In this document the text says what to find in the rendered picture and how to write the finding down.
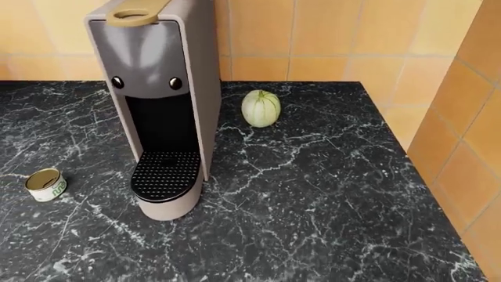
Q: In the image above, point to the grey capsule coffee machine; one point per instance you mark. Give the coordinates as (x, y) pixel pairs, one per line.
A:
(156, 73)

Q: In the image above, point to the pale green striped melon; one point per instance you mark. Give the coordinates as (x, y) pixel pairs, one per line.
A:
(261, 108)

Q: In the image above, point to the small white green-print can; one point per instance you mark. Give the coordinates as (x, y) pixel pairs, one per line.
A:
(46, 185)

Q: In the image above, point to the gold coffee machine lever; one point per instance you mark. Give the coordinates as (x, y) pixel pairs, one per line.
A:
(135, 16)

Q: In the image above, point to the black perforated drip tray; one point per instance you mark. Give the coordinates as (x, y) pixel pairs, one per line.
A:
(164, 176)

